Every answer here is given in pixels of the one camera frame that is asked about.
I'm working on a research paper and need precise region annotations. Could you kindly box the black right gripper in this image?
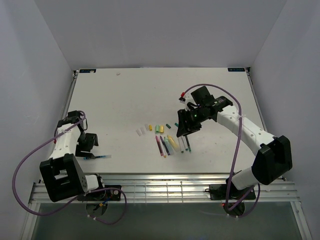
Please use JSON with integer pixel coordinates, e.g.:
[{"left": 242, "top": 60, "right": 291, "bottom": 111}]
[{"left": 176, "top": 106, "right": 209, "bottom": 138}]

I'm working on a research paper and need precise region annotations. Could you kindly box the green capped white marker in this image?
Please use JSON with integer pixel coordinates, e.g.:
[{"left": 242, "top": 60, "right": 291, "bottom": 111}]
[{"left": 181, "top": 137, "right": 189, "bottom": 152}]

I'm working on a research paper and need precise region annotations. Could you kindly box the teal gel pen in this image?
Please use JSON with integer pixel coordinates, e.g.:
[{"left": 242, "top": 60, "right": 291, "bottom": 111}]
[{"left": 185, "top": 136, "right": 192, "bottom": 153}]

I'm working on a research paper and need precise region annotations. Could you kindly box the yellow highlighter pen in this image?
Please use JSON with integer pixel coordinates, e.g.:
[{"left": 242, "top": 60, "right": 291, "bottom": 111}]
[{"left": 167, "top": 135, "right": 180, "bottom": 153}]

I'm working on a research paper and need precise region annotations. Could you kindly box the blue gel pen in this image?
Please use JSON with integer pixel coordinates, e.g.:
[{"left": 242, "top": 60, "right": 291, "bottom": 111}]
[{"left": 83, "top": 154, "right": 112, "bottom": 160}]

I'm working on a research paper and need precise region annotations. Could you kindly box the yellow highlighter cap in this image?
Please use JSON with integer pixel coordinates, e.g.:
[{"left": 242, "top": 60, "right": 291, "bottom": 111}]
[{"left": 159, "top": 125, "right": 165, "bottom": 134}]

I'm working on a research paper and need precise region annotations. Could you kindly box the dark purple pen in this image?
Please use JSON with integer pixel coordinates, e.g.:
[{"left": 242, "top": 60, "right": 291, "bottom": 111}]
[{"left": 160, "top": 136, "right": 170, "bottom": 156}]

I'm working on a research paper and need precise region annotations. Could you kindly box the mint green highlighter cap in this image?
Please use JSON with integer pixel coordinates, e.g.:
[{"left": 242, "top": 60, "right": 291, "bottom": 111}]
[{"left": 155, "top": 124, "right": 160, "bottom": 134}]

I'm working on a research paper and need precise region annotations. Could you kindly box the red gel pen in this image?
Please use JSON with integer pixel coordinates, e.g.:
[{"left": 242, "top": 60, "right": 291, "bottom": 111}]
[{"left": 155, "top": 135, "right": 164, "bottom": 157}]

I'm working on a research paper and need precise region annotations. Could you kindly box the yellow capped white marker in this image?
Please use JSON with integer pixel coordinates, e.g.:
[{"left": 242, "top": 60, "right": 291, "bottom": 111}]
[{"left": 162, "top": 148, "right": 167, "bottom": 158}]

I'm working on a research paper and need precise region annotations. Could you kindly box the clear teal pen cap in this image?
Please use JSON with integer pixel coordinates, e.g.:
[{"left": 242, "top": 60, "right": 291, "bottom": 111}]
[{"left": 136, "top": 129, "right": 142, "bottom": 136}]

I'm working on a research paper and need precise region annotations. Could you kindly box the clear red pen cap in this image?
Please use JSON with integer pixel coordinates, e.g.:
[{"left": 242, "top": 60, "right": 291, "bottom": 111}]
[{"left": 140, "top": 127, "right": 146, "bottom": 135}]

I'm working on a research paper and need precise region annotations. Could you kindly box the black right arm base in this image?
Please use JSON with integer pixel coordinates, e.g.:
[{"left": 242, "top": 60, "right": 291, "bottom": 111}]
[{"left": 204, "top": 183, "right": 256, "bottom": 200}]

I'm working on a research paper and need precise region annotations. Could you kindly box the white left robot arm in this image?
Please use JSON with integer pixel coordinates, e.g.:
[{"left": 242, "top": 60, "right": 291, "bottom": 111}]
[{"left": 39, "top": 110, "right": 106, "bottom": 202}]

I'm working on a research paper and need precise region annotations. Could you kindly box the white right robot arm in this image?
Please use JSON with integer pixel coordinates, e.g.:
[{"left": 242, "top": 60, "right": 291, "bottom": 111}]
[{"left": 176, "top": 83, "right": 293, "bottom": 199}]

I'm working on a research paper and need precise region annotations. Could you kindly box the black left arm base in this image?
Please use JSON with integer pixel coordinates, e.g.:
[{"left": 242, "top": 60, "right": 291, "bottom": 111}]
[{"left": 76, "top": 185, "right": 122, "bottom": 202}]

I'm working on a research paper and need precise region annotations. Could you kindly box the blue corner label right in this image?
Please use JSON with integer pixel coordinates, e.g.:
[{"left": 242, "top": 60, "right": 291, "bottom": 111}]
[{"left": 227, "top": 67, "right": 246, "bottom": 72}]

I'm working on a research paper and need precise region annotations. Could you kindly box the blue corner label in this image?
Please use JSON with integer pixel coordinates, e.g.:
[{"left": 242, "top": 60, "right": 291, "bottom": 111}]
[
  {"left": 227, "top": 67, "right": 246, "bottom": 72},
  {"left": 79, "top": 69, "right": 96, "bottom": 74}
]

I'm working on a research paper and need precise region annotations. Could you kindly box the blue corner label left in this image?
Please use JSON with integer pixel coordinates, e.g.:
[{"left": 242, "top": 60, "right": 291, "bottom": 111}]
[{"left": 79, "top": 69, "right": 96, "bottom": 74}]

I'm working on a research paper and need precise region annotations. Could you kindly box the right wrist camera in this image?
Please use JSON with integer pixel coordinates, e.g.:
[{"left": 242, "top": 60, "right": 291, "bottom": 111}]
[{"left": 179, "top": 92, "right": 193, "bottom": 105}]

